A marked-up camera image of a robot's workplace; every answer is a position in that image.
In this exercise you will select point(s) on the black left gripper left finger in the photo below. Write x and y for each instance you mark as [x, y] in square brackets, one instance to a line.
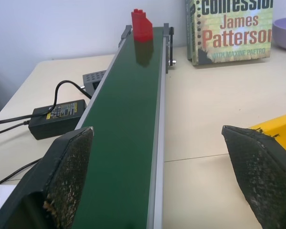
[62, 176]

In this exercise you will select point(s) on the James Patterson paperback book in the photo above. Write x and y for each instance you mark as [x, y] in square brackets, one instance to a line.
[231, 31]

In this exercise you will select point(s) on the red toy brick block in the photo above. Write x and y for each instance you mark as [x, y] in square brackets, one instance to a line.
[142, 25]

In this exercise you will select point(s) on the black power adapter brick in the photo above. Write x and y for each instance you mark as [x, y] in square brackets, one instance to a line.
[57, 118]

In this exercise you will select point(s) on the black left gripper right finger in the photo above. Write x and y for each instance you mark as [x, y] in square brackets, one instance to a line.
[259, 171]

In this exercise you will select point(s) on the green conveyor belt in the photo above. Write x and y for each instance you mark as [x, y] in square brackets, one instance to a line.
[124, 133]

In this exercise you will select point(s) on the yellow plastic bin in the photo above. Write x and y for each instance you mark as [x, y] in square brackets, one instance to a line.
[277, 131]

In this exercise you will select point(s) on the grey control box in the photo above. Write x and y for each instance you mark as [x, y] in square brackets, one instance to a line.
[93, 81]

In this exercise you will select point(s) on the purple bowl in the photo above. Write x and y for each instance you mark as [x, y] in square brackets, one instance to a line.
[284, 33]

